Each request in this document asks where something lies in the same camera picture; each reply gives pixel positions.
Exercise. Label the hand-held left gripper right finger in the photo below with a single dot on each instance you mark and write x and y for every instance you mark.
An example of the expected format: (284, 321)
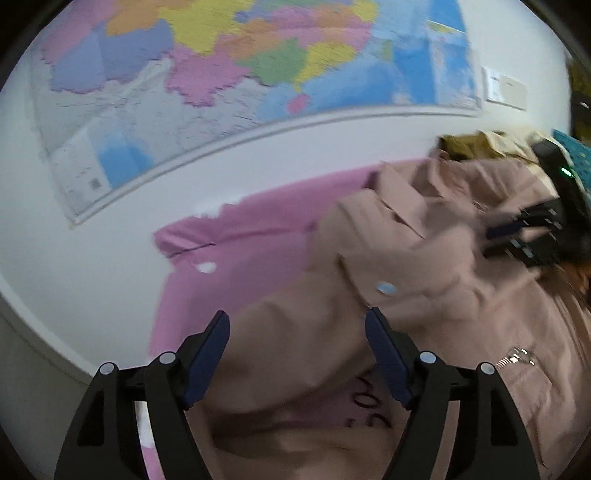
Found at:
(388, 360)

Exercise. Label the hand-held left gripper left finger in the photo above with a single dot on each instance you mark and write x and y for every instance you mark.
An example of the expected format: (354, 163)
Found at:
(207, 360)

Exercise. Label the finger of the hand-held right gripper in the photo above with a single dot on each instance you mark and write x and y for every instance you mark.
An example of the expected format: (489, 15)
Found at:
(503, 229)
(521, 249)

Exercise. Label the beige jacket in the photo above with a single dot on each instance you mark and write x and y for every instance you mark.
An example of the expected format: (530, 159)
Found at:
(438, 277)

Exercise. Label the blue perforated plastic basket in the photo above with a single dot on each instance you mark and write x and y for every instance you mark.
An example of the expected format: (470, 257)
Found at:
(579, 152)

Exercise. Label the cream cloth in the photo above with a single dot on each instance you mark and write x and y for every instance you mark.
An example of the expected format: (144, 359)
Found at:
(501, 140)

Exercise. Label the mustard cloth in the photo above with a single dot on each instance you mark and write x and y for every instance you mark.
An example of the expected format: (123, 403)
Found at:
(461, 145)

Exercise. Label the pink printed blanket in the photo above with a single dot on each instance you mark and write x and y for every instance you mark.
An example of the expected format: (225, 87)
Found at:
(231, 240)

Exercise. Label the white wall switch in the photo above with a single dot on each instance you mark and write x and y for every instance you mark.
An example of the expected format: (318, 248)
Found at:
(514, 92)

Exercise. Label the white wall socket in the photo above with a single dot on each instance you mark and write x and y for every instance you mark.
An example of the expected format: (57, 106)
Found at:
(492, 84)

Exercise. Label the colourful wall map poster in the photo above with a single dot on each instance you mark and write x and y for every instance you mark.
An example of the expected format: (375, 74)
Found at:
(231, 69)

